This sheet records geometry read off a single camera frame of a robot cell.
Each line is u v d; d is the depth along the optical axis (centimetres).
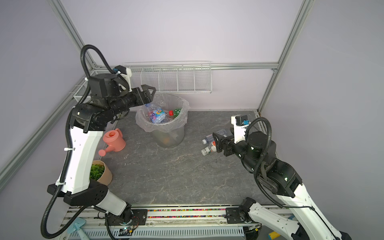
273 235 68
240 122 45
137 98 52
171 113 87
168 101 95
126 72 52
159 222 73
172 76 100
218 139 51
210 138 101
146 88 53
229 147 49
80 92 80
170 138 91
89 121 38
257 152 39
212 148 97
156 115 80
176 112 85
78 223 71
